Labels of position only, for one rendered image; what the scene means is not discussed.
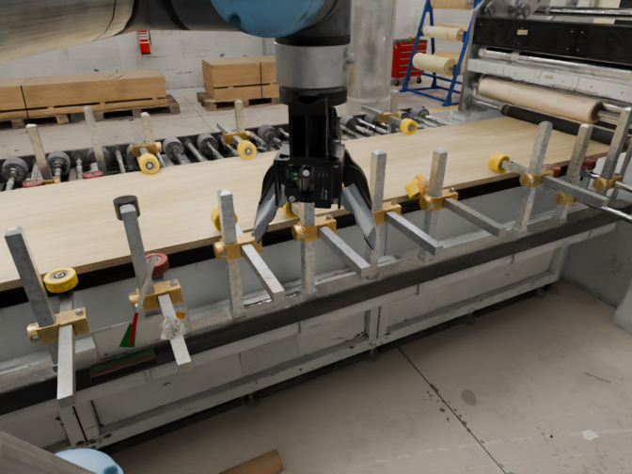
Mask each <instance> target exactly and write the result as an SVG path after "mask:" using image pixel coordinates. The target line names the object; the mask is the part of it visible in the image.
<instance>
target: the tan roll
mask: <svg viewBox="0 0 632 474"><path fill-rule="evenodd" d="M472 86H473V87H476V88H478V89H479V94H480V95H481V96H482V97H485V98H489V99H493V100H497V101H501V102H505V103H511V104H515V105H519V106H523V107H527V108H530V109H534V110H538V111H541V112H545V113H548V114H552V115H556V116H560V117H564V118H568V119H574V120H578V121H582V122H586V123H590V124H595V123H596V122H597V121H598V120H599V119H600V118H605V119H612V120H616V121H619V118H620V115H621V114H617V113H613V112H609V111H605V110H600V109H599V107H600V104H601V102H602V101H600V100H596V99H591V98H586V97H581V96H577V95H572V94H567V93H562V92H558V91H554V90H549V89H544V88H539V87H531V86H526V85H521V84H517V83H512V82H508V81H503V80H498V79H494V78H489V77H487V78H484V79H483V80H482V81H481V82H480V83H477V82H474V83H473V84H472Z"/></svg>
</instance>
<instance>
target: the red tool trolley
mask: <svg viewBox="0 0 632 474"><path fill-rule="evenodd" d="M427 41H428V40H426V39H421V40H419V43H418V47H417V50H416V54H417V53H422V54H426V49H427ZM414 43H415V41H414V40H409V39H395V40H394V41H393V57H392V70H391V77H393V78H396V81H395V86H396V87H398V86H399V84H400V82H399V78H402V77H405V75H406V72H407V68H408V64H409V61H410V57H411V54H412V51H413V47H414ZM422 72H424V70H421V69H417V68H415V67H414V66H412V68H411V71H410V74H409V77H408V81H409V80H410V76H417V77H418V79H417V83H418V84H420V83H421V73H422Z"/></svg>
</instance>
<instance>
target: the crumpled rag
mask: <svg viewBox="0 0 632 474"><path fill-rule="evenodd" d="M187 327H188V325H187V324H186V323H182V322H180V320H179V319H178V318H174V317H173V318H170V317H169V316H165V318H164V319H163V322H162V323H161V324H160V326H159V328H161V329H162V331H163V332H162V335H161V338H162V339H163V340H166V339H168V340H171V339H174V338H175V337H176V336H177V335H178V334H185V333H186V331H187Z"/></svg>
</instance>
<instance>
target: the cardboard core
mask: <svg viewBox="0 0 632 474"><path fill-rule="evenodd" d="M280 471H283V465H282V462H281V458H280V456H279V453H278V451H277V449H275V450H271V451H269V452H266V453H264V454H263V455H260V456H258V457H256V458H253V459H251V460H249V461H246V462H244V463H242V464H239V465H238V466H234V467H232V468H229V469H227V470H225V471H222V472H220V473H218V474H277V473H278V472H280Z"/></svg>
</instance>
